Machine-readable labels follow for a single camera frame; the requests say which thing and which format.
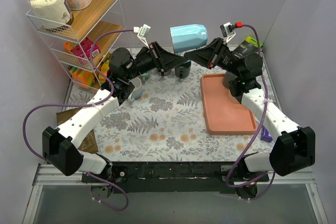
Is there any dark teal mug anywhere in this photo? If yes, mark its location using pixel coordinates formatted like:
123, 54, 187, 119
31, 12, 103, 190
222, 71, 237, 89

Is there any dark grey mug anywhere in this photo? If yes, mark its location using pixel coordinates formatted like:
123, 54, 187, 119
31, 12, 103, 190
175, 60, 192, 79

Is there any light blue mug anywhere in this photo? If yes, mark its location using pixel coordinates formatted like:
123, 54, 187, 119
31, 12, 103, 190
170, 24, 208, 54

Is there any blue white gradient mug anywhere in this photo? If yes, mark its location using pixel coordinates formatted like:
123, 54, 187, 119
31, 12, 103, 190
128, 78, 143, 101

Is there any green ceramic mug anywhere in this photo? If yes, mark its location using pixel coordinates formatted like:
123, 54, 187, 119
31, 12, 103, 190
140, 71, 151, 82

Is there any peach pink mug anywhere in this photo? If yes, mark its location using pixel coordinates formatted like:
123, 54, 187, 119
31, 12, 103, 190
228, 91, 241, 104

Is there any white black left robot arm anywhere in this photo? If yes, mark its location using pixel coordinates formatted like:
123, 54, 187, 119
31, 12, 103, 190
43, 42, 186, 182

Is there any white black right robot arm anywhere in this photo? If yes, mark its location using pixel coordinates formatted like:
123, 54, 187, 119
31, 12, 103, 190
184, 38, 316, 181

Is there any black green product box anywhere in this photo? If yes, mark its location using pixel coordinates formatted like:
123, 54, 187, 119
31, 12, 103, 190
232, 36, 258, 58

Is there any orange sponge box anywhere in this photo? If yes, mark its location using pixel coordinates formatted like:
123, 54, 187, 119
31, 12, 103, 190
98, 60, 110, 84

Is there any terracotta pink tray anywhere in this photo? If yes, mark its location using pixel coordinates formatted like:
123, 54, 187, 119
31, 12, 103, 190
200, 73, 257, 135

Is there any orange yellow sponge pack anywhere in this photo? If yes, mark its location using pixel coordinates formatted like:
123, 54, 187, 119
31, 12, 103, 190
68, 66, 95, 88

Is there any pink sponge box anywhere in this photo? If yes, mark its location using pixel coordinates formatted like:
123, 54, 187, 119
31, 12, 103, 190
70, 37, 101, 58

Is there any purple small packet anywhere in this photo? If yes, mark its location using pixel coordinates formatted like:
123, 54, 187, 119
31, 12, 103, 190
260, 127, 273, 143

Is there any brown snack bag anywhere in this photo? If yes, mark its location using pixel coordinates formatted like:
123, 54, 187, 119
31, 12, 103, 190
56, 108, 99, 155

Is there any beige wrapped paper roll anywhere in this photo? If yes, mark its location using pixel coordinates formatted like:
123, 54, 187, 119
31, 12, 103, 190
28, 0, 73, 29

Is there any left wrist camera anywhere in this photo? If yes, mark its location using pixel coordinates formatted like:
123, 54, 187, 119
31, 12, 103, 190
133, 24, 151, 48

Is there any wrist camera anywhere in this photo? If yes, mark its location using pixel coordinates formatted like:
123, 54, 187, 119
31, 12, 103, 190
133, 24, 151, 48
220, 22, 243, 43

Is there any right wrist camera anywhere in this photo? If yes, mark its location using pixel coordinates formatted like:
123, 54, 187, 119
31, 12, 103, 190
220, 22, 243, 43

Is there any white wire wooden shelf rack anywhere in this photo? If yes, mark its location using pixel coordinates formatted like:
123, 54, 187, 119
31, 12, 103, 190
26, 0, 130, 93

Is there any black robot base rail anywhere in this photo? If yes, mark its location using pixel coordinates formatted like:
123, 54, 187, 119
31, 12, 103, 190
81, 159, 268, 195

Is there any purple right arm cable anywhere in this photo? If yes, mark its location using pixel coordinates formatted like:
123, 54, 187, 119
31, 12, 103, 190
225, 23, 276, 201

